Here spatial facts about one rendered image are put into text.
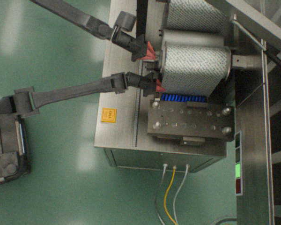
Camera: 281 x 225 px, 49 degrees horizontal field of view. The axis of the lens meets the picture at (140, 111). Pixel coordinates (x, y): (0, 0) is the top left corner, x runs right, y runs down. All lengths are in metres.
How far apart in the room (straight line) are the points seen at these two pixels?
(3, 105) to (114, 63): 0.66
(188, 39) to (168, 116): 0.36
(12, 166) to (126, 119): 0.97
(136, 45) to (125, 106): 0.44
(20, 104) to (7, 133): 1.18
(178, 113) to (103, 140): 0.39
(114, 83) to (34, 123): 1.40
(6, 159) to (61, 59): 0.96
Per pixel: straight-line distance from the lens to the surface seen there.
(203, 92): 1.44
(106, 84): 1.27
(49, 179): 2.48
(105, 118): 1.54
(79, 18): 1.21
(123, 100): 1.58
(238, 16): 0.69
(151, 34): 1.75
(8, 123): 2.40
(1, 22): 3.07
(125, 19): 1.21
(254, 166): 1.15
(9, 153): 2.30
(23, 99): 1.21
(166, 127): 1.42
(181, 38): 1.37
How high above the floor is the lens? 2.40
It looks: 73 degrees down
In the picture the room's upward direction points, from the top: 6 degrees clockwise
